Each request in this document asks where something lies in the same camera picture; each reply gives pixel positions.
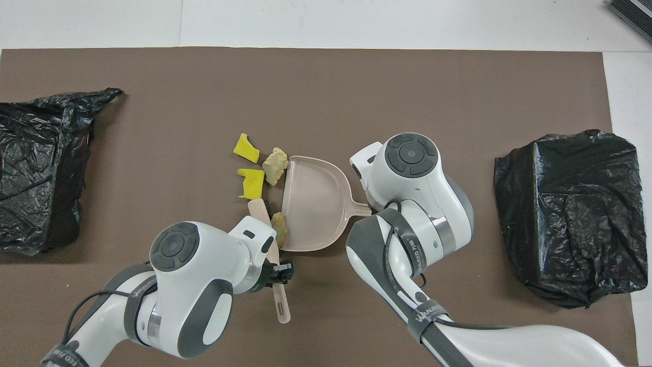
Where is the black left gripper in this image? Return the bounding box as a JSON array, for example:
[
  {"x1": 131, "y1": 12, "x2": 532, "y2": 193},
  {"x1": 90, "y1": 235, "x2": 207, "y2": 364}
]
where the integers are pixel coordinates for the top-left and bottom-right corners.
[{"x1": 250, "y1": 259, "x2": 295, "y2": 294}]

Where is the beige brush with black bristles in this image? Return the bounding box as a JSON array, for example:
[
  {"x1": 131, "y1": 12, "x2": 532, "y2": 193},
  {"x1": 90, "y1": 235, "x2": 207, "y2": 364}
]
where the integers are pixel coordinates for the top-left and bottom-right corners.
[{"x1": 248, "y1": 198, "x2": 292, "y2": 325}]

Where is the beige crumbly foam chunk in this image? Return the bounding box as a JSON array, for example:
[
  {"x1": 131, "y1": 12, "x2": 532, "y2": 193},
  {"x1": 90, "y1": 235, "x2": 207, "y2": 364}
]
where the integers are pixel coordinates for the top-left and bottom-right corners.
[
  {"x1": 270, "y1": 212, "x2": 289, "y2": 248},
  {"x1": 262, "y1": 147, "x2": 289, "y2": 187}
]

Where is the beige plastic dustpan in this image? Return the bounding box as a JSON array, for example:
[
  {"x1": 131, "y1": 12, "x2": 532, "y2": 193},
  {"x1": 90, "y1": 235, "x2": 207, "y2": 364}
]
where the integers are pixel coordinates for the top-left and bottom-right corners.
[{"x1": 279, "y1": 155, "x2": 372, "y2": 252}]

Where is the yellow notched sponge piece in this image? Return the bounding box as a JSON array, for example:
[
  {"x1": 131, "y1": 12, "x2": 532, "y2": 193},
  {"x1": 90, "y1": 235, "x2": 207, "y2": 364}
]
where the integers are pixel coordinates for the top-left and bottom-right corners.
[{"x1": 237, "y1": 168, "x2": 265, "y2": 200}]

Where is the yellow sponge wedge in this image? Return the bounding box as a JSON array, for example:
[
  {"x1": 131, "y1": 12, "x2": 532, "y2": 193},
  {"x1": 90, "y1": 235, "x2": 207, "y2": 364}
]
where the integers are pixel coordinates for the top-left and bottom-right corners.
[{"x1": 233, "y1": 133, "x2": 260, "y2": 164}]

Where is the black bag lined bin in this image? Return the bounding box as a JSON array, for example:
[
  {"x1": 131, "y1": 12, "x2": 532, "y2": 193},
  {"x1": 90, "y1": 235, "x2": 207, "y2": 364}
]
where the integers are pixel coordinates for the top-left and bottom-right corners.
[
  {"x1": 493, "y1": 129, "x2": 648, "y2": 309},
  {"x1": 0, "y1": 88, "x2": 123, "y2": 256}
]

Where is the brown paper table mat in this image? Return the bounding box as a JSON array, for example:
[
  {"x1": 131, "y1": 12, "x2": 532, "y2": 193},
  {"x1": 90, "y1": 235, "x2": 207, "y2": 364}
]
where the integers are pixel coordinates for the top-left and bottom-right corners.
[{"x1": 0, "y1": 47, "x2": 638, "y2": 367}]

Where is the dark grey ribbed device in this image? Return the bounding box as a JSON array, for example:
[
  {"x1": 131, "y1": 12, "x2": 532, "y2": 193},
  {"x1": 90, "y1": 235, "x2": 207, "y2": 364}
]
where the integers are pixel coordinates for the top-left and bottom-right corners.
[{"x1": 609, "y1": 0, "x2": 652, "y2": 44}]

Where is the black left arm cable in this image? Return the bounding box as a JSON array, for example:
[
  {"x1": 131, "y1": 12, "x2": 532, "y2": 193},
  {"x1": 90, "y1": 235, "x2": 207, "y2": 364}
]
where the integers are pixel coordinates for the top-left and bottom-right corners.
[{"x1": 64, "y1": 284, "x2": 158, "y2": 357}]

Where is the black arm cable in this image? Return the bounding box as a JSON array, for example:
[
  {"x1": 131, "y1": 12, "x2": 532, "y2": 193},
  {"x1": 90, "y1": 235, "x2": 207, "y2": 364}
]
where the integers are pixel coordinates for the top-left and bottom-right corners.
[
  {"x1": 385, "y1": 201, "x2": 515, "y2": 331},
  {"x1": 64, "y1": 284, "x2": 158, "y2": 357}
]

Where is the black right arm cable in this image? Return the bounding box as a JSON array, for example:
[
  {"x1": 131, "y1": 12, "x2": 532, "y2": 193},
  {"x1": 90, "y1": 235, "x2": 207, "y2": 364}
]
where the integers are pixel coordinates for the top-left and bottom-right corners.
[{"x1": 385, "y1": 201, "x2": 515, "y2": 331}]

